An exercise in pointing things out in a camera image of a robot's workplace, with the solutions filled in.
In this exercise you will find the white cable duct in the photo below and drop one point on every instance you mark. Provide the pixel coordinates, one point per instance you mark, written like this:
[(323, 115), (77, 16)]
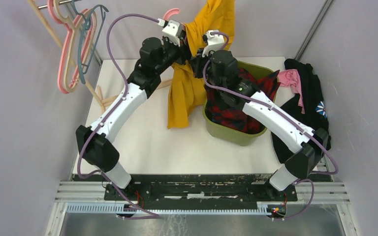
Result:
[(119, 208)]

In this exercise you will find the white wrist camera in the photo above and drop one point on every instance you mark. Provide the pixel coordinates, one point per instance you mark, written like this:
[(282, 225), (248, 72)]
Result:
[(173, 32), (215, 40)]

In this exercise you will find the metal rack rod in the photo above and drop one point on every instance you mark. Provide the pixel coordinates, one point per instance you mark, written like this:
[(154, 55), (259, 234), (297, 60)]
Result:
[(61, 2)]

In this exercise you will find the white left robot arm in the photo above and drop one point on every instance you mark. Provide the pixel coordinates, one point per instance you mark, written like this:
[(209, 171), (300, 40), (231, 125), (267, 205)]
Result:
[(95, 142)]

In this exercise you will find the grey blue plastic hanger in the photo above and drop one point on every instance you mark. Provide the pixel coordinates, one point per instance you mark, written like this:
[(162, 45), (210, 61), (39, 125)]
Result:
[(91, 22)]

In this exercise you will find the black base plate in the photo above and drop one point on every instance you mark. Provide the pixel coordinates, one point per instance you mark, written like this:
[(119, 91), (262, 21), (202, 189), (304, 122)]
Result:
[(204, 192)]

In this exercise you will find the yellow skirt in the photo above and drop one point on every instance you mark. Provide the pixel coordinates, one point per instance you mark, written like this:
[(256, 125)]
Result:
[(187, 92)]

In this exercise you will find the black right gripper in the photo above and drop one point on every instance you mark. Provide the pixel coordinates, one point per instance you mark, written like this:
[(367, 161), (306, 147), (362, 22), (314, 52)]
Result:
[(196, 62)]

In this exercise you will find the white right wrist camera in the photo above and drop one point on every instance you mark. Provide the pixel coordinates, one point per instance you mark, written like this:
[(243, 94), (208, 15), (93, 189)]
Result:
[(215, 40)]

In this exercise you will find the beige wooden hanger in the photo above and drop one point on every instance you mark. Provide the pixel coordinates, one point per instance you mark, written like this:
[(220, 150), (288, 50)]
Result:
[(80, 32)]

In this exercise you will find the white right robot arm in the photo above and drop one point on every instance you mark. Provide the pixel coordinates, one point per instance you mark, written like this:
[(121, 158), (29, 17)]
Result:
[(241, 103)]

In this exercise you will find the black garment with flower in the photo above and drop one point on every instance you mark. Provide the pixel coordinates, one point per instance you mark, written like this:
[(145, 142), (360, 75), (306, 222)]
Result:
[(315, 112)]

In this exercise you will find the pink plastic hanger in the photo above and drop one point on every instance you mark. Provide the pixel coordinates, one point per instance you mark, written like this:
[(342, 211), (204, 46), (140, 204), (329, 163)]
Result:
[(67, 78), (168, 14)]

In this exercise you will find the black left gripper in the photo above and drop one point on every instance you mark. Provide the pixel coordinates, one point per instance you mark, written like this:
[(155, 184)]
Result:
[(182, 51)]

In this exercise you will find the olive green plastic basket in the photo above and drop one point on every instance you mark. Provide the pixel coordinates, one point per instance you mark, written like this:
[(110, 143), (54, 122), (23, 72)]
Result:
[(230, 135)]

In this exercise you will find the wooden clothes rack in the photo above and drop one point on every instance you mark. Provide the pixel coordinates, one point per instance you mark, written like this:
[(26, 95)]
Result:
[(58, 33)]

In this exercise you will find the pink garment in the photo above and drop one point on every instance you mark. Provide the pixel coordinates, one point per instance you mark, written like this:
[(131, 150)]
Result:
[(291, 79)]

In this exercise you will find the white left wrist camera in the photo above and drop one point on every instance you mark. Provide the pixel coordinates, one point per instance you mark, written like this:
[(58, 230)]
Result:
[(173, 32)]

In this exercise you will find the red plaid skirt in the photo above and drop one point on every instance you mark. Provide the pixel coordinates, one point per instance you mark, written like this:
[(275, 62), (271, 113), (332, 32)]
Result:
[(222, 114)]

